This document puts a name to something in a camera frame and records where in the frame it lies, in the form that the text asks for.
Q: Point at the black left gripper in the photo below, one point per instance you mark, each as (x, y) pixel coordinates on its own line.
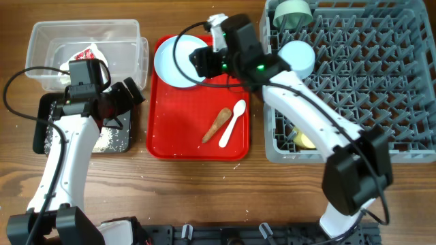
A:
(127, 101)

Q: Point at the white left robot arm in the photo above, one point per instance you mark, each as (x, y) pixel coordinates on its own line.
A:
(55, 214)

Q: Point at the small light blue bowl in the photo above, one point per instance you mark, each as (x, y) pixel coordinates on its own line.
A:
(300, 56)

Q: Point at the clear plastic bin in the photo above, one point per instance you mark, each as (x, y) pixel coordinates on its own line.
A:
(52, 43)

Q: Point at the black tray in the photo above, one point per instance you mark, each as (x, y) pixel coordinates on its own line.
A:
(46, 106)

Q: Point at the red snack wrapper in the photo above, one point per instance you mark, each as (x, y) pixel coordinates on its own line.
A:
(85, 54)

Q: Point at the brown carrot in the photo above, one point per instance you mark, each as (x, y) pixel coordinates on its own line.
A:
(222, 117)

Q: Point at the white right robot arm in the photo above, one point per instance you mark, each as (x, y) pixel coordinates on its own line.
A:
(358, 167)

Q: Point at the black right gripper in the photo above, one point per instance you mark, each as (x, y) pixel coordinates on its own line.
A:
(203, 62)

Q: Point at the light blue plate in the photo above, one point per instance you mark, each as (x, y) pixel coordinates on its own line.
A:
(165, 66)

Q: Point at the white rice pile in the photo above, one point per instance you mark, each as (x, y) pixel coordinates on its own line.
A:
(104, 143)

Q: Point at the yellow plastic cup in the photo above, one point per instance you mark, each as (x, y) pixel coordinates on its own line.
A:
(302, 140)

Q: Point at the white plastic spoon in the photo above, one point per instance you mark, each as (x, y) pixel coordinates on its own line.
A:
(238, 110)

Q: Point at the mint green bowl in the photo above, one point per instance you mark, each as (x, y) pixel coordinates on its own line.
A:
(291, 12)

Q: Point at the red serving tray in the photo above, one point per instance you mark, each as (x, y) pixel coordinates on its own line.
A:
(180, 117)

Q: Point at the grey dishwasher rack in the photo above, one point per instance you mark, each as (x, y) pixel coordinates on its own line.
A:
(374, 65)

